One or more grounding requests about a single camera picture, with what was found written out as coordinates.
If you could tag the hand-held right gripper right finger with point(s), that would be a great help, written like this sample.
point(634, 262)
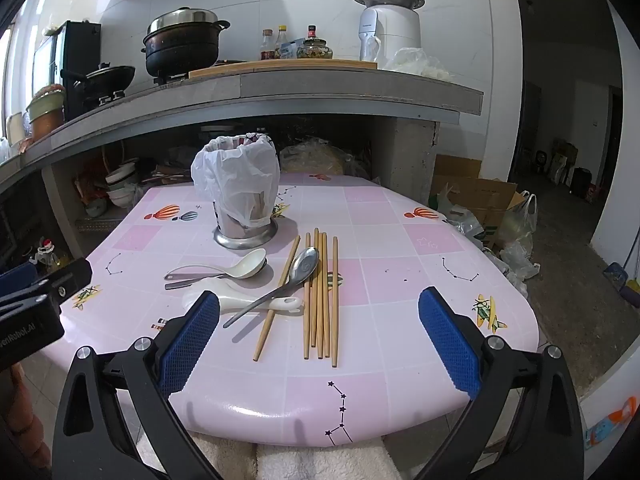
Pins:
point(447, 340)

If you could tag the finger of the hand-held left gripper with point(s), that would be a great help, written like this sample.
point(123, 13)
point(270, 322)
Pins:
point(70, 275)
point(20, 275)

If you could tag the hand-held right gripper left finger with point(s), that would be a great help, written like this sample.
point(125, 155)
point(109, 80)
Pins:
point(192, 340)

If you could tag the small steel spoon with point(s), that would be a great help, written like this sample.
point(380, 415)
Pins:
point(190, 284)

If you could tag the white ceramic spoon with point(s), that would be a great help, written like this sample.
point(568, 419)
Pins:
point(247, 264)

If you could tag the steel utensil holder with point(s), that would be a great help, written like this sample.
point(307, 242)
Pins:
point(245, 237)

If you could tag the bunch of wooden chopsticks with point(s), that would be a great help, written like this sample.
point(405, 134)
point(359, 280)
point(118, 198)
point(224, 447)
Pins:
point(325, 300)

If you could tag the large steel spoon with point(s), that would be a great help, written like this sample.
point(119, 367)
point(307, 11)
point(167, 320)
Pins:
point(305, 262)

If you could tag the white plastic bag liner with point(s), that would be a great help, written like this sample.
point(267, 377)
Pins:
point(235, 170)

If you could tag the person's left hand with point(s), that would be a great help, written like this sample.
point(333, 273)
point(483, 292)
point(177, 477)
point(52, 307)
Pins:
point(35, 425)

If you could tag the stack of ceramic bowls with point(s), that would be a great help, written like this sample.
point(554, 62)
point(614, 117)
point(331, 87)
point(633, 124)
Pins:
point(122, 185)

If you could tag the translucent plastic bag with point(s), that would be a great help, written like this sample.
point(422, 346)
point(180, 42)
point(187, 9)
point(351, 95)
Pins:
point(520, 230)

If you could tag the cardboard box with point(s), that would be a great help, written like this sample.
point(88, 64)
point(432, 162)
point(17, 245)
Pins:
point(480, 195)

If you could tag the stacked orange green basins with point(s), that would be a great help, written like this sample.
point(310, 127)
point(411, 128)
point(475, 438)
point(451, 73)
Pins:
point(45, 112)

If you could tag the white cartoon print stool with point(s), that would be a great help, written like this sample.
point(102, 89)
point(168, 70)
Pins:
point(610, 410)

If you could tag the blue dustpan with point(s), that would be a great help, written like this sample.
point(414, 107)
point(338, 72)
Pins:
point(615, 272)

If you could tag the broom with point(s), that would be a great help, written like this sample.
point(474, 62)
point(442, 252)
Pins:
point(631, 294)

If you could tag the black wok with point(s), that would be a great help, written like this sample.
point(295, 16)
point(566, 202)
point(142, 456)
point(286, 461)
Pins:
point(107, 80)

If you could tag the black trash bin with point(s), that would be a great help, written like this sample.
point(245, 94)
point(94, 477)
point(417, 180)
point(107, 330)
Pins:
point(581, 182)

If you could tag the steel wok lid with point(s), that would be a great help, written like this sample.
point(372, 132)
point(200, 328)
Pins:
point(105, 67)

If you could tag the black refrigerator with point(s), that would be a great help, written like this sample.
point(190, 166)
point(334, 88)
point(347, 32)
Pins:
point(80, 60)

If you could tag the yellow food plastic bag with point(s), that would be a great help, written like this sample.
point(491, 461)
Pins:
point(312, 157)

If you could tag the black gas stove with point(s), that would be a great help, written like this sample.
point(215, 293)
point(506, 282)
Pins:
point(167, 79)

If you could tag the black stockpot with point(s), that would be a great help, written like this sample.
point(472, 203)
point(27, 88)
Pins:
point(182, 52)

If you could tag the steel cleaver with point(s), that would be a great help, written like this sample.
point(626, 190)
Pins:
point(230, 62)

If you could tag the concrete kitchen counter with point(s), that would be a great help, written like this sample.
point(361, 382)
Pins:
point(310, 92)

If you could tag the crumpled clear plastic bag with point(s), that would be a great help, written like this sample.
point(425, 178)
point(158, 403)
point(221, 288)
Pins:
point(417, 62)

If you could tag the steel pot lid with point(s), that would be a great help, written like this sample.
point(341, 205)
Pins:
point(182, 17)

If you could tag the wooden cutting board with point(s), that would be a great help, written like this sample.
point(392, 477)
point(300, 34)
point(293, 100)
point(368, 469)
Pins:
point(300, 66)

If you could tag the brown cap sauce bottle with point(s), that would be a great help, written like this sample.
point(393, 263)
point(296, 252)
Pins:
point(266, 45)

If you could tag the blue seasoning packet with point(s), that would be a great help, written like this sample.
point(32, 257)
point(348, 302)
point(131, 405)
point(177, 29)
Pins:
point(291, 49)

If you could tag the white air fryer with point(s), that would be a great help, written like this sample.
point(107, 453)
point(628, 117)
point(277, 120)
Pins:
point(390, 35)

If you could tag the yellow cap sauce bottle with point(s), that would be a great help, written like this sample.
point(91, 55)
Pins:
point(281, 40)

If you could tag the glass pickle jar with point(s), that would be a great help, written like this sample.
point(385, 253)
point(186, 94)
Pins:
point(314, 50)

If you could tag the red cap sauce bottle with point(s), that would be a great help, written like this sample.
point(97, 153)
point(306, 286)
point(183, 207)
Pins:
point(312, 31)

